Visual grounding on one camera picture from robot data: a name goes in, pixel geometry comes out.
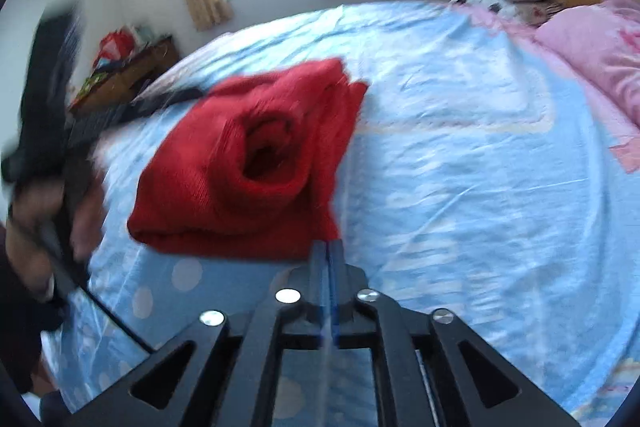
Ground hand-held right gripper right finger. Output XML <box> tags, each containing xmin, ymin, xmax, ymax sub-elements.
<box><xmin>328</xmin><ymin>241</ymin><xmax>581</xmax><ymax>427</ymax></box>

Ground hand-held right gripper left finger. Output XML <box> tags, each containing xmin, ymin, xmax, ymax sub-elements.
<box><xmin>65</xmin><ymin>241</ymin><xmax>331</xmax><ymax>427</ymax></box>

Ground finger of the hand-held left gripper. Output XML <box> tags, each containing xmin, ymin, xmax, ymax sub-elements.
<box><xmin>69</xmin><ymin>87</ymin><xmax>204</xmax><ymax>144</ymax></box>

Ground red knitted sweater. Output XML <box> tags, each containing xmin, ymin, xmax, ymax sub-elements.
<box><xmin>126</xmin><ymin>58</ymin><xmax>371</xmax><ymax>260</ymax></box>

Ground person's left forearm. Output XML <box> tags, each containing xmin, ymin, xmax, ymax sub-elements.
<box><xmin>0</xmin><ymin>222</ymin><xmax>68</xmax><ymax>395</ymax></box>

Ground person's left hand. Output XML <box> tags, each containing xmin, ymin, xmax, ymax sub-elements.
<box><xmin>7</xmin><ymin>177</ymin><xmax>107</xmax><ymax>304</ymax></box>

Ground wooden dresser with drawers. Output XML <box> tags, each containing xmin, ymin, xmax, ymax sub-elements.
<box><xmin>67</xmin><ymin>36</ymin><xmax>181</xmax><ymax>118</ymax></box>

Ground green item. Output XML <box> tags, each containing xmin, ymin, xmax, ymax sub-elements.
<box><xmin>81</xmin><ymin>74</ymin><xmax>109</xmax><ymax>96</ymax></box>

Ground red bag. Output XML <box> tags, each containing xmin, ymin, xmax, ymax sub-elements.
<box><xmin>95</xmin><ymin>29</ymin><xmax>136</xmax><ymax>68</ymax></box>

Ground blue printed bed sheet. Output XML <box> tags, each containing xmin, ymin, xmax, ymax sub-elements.
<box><xmin>40</xmin><ymin>0</ymin><xmax>640</xmax><ymax>427</ymax></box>

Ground pink pillow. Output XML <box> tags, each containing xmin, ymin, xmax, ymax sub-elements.
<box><xmin>534</xmin><ymin>0</ymin><xmax>640</xmax><ymax>130</ymax></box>

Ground black cable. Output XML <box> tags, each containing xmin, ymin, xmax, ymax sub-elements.
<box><xmin>80</xmin><ymin>284</ymin><xmax>155</xmax><ymax>354</ymax></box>

